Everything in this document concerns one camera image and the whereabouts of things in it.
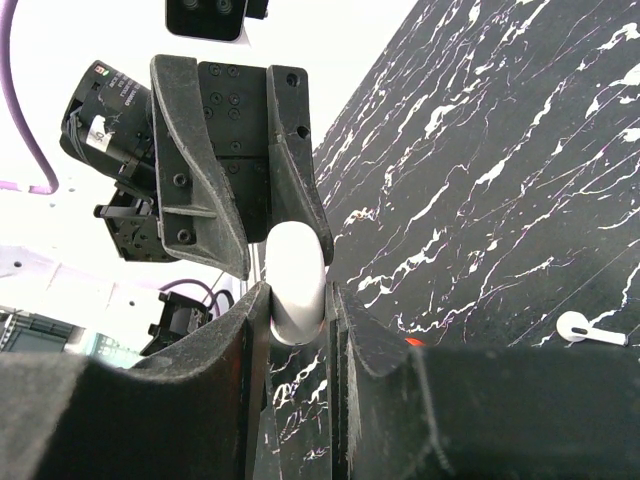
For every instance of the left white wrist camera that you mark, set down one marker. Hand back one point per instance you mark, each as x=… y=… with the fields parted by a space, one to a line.
x=215 y=20

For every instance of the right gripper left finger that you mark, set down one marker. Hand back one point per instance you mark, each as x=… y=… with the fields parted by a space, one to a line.
x=190 y=411

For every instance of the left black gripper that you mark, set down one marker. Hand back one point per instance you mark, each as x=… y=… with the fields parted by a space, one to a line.
x=207 y=159

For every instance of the white earbud charging case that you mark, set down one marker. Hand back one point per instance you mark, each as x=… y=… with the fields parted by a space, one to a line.
x=295 y=272

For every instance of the white earbud near centre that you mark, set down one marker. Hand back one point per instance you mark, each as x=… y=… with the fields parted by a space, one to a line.
x=574 y=327

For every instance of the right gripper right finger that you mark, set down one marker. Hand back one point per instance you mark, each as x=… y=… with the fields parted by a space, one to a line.
x=399 y=411

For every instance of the red earbud charging case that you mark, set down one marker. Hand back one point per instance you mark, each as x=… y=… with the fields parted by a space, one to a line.
x=415 y=342

